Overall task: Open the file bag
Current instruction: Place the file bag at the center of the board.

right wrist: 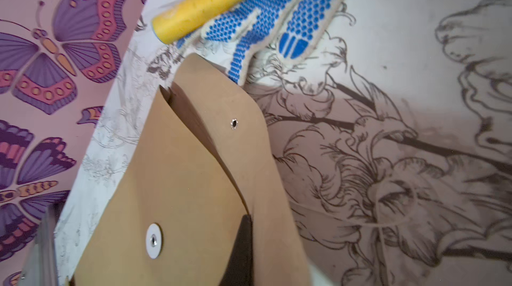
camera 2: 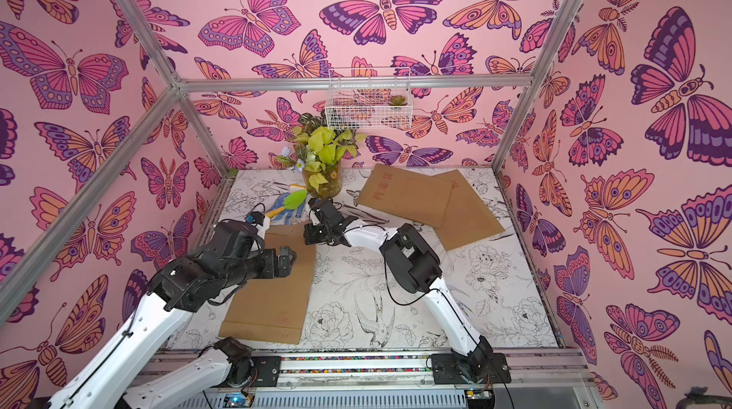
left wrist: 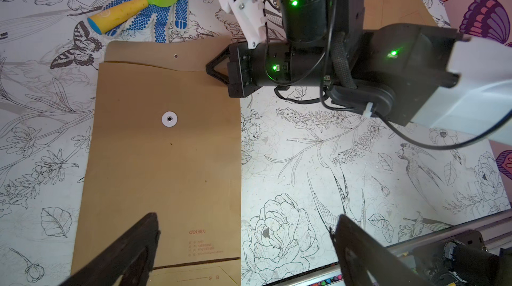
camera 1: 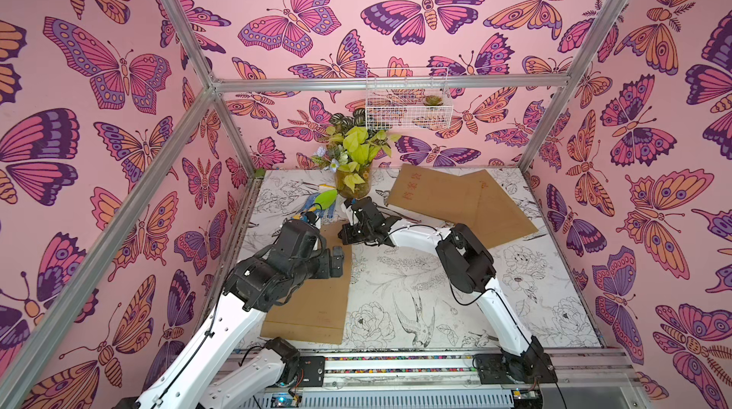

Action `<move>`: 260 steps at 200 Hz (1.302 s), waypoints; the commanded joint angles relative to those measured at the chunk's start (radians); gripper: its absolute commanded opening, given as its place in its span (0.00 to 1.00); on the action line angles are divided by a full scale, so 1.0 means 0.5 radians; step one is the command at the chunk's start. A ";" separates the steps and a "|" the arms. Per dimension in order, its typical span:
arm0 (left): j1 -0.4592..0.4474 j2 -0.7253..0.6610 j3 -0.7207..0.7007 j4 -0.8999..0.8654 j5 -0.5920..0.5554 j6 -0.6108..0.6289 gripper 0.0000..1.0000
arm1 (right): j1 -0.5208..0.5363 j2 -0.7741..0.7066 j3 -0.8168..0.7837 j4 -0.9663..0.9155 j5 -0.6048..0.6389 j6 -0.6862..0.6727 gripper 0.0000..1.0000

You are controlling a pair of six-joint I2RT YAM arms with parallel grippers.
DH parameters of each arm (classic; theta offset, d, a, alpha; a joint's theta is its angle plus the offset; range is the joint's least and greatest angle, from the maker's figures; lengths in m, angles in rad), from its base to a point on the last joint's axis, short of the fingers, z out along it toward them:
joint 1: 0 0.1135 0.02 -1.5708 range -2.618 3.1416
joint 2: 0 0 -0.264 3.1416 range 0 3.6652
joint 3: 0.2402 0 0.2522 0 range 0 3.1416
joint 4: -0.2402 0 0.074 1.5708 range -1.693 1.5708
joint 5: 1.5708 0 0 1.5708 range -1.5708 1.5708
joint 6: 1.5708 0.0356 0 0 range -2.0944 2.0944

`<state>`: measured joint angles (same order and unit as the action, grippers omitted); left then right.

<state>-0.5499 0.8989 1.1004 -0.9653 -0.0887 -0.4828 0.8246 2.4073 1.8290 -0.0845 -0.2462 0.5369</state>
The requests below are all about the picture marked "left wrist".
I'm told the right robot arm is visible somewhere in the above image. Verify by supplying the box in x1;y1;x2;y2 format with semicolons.
206;0;511;150

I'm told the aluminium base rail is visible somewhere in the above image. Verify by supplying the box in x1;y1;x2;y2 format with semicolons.
277;210;511;285

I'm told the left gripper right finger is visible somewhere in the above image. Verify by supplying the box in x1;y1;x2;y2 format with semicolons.
331;215;430;286

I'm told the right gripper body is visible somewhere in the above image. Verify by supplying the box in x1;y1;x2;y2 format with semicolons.
227;42;264;98

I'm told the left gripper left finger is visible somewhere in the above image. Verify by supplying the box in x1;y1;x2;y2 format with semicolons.
62;213;160;285

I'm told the kraft file bag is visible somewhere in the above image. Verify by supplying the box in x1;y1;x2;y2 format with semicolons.
363;0;437;30
71;38;241;285

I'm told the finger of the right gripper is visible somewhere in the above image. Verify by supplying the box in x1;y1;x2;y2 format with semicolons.
206;64;229;86
206;45;231;68

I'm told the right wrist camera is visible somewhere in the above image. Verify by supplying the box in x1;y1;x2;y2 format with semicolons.
219;0;267;50

